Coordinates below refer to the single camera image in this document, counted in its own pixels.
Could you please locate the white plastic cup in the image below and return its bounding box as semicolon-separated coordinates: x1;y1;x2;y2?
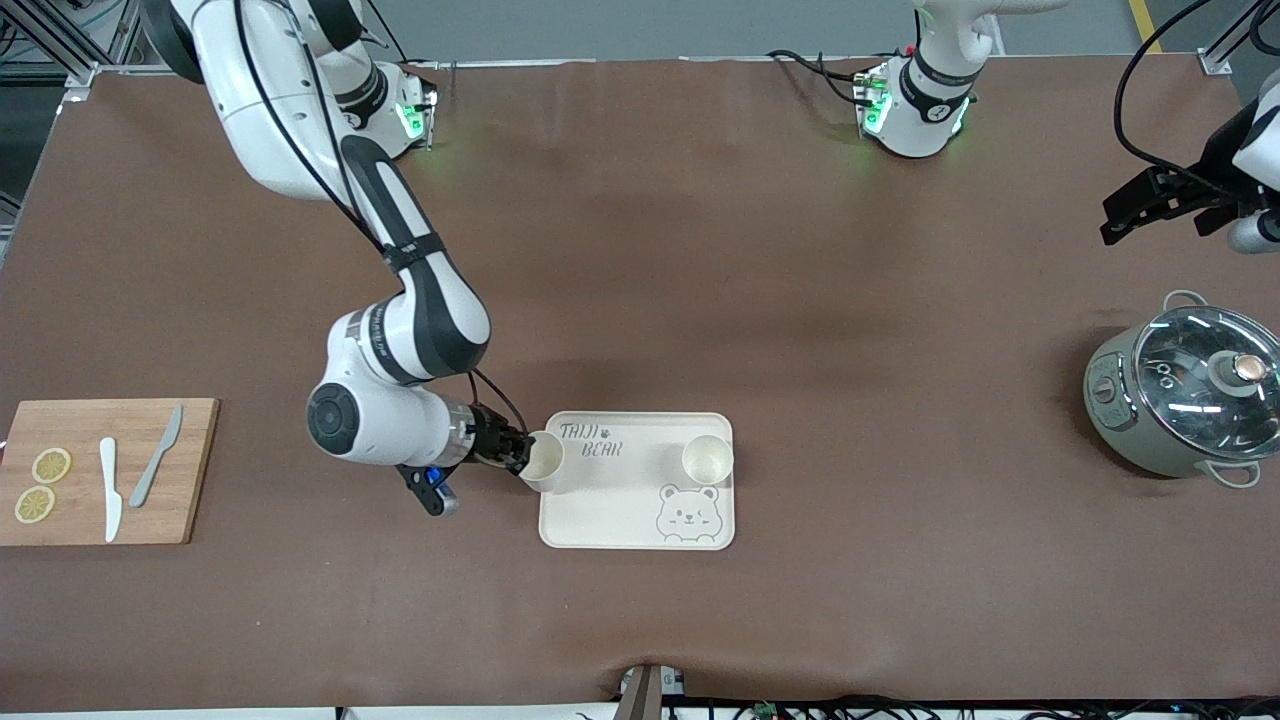
681;434;735;489
519;430;567;495

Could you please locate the white bear print tray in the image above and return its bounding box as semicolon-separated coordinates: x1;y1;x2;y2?
539;411;736;551

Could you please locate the glass pot lid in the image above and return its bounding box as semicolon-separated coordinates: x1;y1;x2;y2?
1132;305;1280;461

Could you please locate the green electric cooking pot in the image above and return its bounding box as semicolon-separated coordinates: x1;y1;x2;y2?
1083;289;1280;490

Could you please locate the brown table mat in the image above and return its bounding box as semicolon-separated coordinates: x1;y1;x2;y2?
0;55;1280;713

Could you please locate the metal table edge clamp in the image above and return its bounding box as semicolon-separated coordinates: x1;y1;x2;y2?
612;662;689;720

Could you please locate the bamboo cutting board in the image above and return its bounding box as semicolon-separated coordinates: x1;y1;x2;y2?
0;398;220;547

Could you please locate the grey plastic knife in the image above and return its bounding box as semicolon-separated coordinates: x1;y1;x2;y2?
128;404;185;509

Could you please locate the white plastic knife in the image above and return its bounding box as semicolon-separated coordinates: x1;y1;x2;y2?
98;437;124;544

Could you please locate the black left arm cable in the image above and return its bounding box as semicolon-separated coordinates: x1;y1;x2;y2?
1113;0;1226;187

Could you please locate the aluminium frame profile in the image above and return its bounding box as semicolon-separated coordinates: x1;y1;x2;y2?
1200;0;1280;77
0;0;151;87

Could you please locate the black hanging cable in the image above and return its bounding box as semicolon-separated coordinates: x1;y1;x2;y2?
1245;0;1280;57

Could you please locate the black left base cable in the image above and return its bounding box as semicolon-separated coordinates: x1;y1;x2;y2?
768;45;881;106

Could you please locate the black base cable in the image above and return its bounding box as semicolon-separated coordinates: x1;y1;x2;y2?
768;45;881;106
365;25;411;67

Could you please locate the black right base cable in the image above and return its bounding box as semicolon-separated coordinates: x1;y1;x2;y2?
365;25;411;67

